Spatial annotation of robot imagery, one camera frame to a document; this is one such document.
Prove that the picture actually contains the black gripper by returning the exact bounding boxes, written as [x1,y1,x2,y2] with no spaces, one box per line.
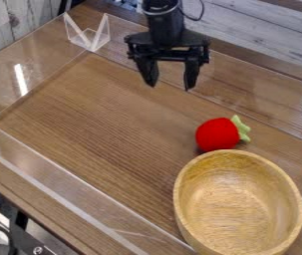
[125,13,210,91]

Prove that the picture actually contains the wooden oval bowl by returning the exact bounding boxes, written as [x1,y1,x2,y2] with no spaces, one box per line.
[173,149,302,255]

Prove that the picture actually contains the clear acrylic front wall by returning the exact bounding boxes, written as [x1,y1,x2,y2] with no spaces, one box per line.
[0,129,194,255]

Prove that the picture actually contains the red plush strawberry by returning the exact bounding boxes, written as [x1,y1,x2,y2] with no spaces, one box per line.
[194,115,252,151]

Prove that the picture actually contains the clear acrylic corner bracket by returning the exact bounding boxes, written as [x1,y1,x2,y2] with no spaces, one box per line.
[63,13,111,53]

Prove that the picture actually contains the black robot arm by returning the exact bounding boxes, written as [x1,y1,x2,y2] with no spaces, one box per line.
[125,0,210,91]

